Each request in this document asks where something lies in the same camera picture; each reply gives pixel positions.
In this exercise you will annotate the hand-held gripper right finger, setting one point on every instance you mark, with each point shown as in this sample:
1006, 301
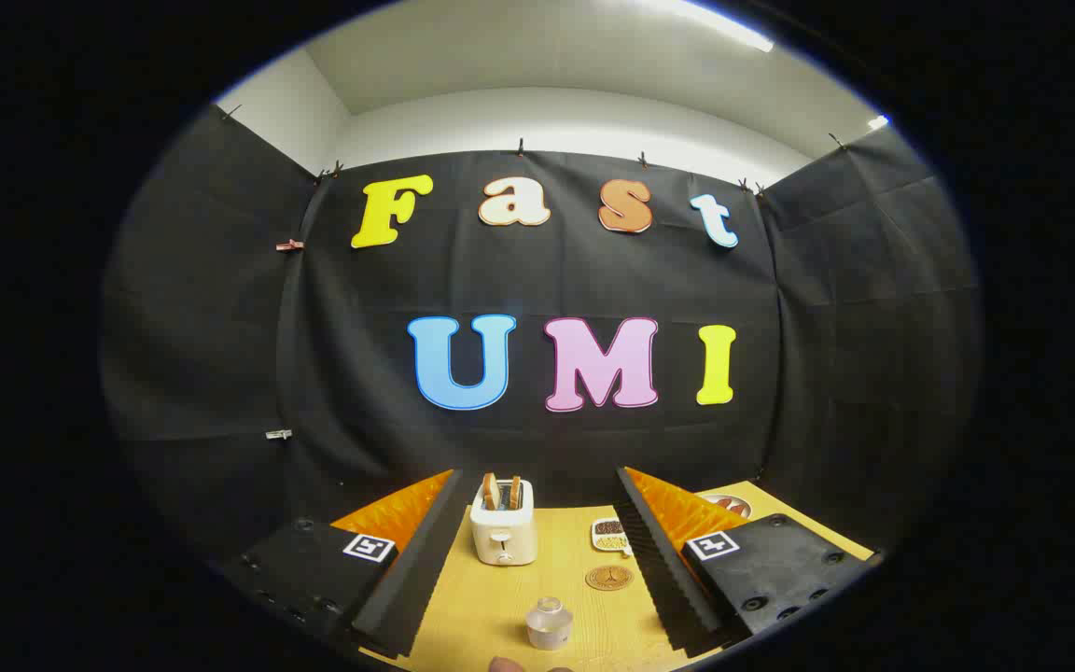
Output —
663, 569

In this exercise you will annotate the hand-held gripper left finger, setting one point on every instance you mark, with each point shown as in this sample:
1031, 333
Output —
411, 579

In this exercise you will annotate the round wooden coaster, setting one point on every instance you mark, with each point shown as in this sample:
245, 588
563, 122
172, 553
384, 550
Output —
609, 578

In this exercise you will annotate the clear plastic juice bottle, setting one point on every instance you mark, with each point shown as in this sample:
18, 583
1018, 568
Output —
549, 623

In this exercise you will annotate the small white seasoning dish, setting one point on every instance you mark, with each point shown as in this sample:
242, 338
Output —
607, 534

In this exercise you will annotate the wooden table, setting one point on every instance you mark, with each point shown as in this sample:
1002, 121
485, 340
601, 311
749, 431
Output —
491, 607

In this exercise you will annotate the brown sausage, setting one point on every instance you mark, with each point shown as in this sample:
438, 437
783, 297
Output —
725, 504

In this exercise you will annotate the white toaster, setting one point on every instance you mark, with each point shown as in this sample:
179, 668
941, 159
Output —
504, 534

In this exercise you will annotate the round white plate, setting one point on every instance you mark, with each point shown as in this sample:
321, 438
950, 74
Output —
746, 507

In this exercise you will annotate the toast bread slice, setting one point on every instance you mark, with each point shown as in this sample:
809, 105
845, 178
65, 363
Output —
515, 493
491, 491

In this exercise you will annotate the silver backdrop clip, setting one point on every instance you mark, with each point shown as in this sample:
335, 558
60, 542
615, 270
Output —
278, 434

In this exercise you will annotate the black backdrop cloth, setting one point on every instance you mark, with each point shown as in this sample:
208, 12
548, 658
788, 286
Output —
547, 280

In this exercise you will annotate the pink backdrop clip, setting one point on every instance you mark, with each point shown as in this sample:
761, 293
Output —
288, 245

